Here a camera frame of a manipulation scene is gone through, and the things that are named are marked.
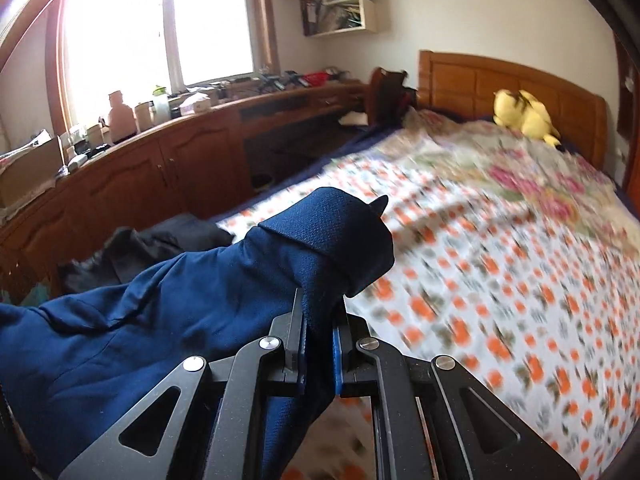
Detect yellow plush toy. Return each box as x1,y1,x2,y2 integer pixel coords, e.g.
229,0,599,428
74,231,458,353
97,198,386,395
492,89,562,149

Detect black devices on desk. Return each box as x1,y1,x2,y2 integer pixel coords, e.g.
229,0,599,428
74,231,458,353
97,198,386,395
260,72,301,94

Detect black clothes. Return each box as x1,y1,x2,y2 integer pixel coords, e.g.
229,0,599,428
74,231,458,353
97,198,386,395
57,212,236,296

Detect green capped bottle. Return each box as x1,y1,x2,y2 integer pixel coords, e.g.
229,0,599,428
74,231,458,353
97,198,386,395
151,85,171,124

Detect floral blanket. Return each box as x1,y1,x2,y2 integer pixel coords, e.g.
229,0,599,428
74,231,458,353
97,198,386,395
325,110,626,241

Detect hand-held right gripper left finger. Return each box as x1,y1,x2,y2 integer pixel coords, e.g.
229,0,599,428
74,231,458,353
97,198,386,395
60,287,308,480

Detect orange print bed sheet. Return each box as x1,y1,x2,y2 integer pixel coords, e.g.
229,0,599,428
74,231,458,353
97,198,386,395
215,150,640,480

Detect blue suit jacket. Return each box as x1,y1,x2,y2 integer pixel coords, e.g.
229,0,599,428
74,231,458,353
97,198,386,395
0,187,396,480

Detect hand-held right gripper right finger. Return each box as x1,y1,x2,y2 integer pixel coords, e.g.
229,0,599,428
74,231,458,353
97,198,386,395
332,310,581,480

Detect brown jar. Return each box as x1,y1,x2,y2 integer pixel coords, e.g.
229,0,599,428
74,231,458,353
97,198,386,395
107,91,136,144

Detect tissue box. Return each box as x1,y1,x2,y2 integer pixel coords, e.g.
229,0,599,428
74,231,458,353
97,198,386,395
179,92,214,116

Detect wooden headboard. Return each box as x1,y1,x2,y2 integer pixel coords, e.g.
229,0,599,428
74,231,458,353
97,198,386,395
417,50,608,171

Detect wooden desk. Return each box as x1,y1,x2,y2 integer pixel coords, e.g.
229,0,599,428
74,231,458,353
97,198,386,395
0,80,371,306

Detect cardboard box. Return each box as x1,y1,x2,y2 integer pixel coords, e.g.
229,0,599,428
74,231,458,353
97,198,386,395
0,135,64,209

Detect wooden chair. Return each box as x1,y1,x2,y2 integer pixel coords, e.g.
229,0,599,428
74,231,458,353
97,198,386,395
367,66,418,126

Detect window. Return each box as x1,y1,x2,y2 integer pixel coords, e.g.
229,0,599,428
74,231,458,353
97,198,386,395
0,0,266,136

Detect navy bed sheet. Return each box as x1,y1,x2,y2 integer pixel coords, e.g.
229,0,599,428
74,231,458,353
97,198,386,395
320,125,401,171

